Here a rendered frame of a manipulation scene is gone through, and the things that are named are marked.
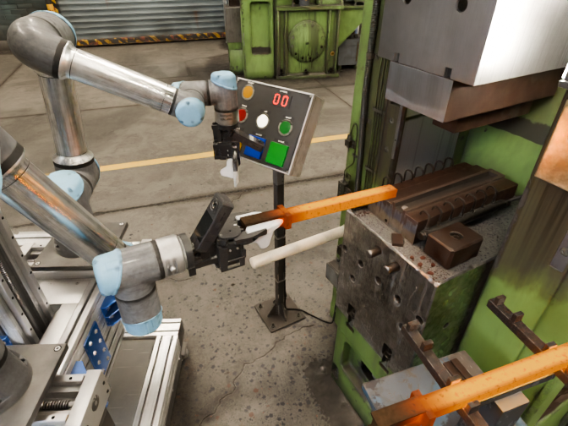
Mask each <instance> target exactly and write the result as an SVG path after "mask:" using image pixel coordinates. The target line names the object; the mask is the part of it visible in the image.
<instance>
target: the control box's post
mask: <svg viewBox="0 0 568 426"><path fill-rule="evenodd" d="M284 183H285V174H284V173H282V172H278V171H275V170H273V191H274V210H275V209H276V207H277V206H278V205H283V206H284ZM274 235H275V236H276V237H277V238H280V237H283V236H284V227H280V228H277V229H276V230H275V231H274ZM283 246H284V238H282V239H279V240H277V239H275V249H278V248H280V247H283ZM275 278H276V279H277V280H278V281H281V280H284V259H279V260H277V261H275ZM275 283H276V302H277V313H278V314H280V304H281V303H282V304H283V308H284V281H282V282H279V283H277V282H276V280H275Z"/></svg>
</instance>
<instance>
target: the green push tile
mask: <svg viewBox="0 0 568 426"><path fill-rule="evenodd" d="M288 149H289V146H286V145H282V144H278V143H276V142H273V141H271V142H270V147H269V150H268V153H267V156H266V158H265V162H268V163H270V164H273V165H276V166H278V167H283V166H284V163H285V160H286V157H287V152H288Z"/></svg>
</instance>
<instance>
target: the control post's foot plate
mask: <svg viewBox="0 0 568 426"><path fill-rule="evenodd" d="M286 306H287V308H295V309H298V306H297V305H296V304H295V303H294V302H293V300H292V299H291V298H290V296H289V295H288V293H287V291H286ZM254 308H255V309H256V312H257V313H258V315H259V316H260V318H261V320H262V321H263V322H264V323H265V325H266V327H267V329H268V330H269V331H270V332H271V333H274V332H277V331H279V330H282V329H286V328H288V327H290V326H291V325H294V324H296V323H299V322H300V321H302V320H305V319H306V316H305V315H304V314H303V313H302V312H301V311H300V310H294V309H285V307H284V308H283V304H282V303H281V304H280V314H278V313H277V302H276V297H274V298H271V299H269V300H265V301H264V302H262V303H257V304H256V305H254Z"/></svg>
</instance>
